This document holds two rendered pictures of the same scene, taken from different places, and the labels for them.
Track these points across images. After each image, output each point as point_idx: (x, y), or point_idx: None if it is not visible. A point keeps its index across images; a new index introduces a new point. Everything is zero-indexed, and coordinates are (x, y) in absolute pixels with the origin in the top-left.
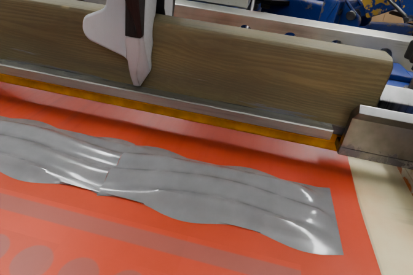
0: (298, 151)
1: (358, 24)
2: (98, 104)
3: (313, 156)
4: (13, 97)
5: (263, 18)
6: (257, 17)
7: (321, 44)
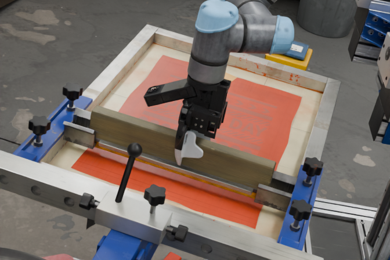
0: (108, 154)
1: None
2: (202, 188)
3: (103, 152)
4: (244, 195)
5: (101, 184)
6: (107, 186)
7: (119, 113)
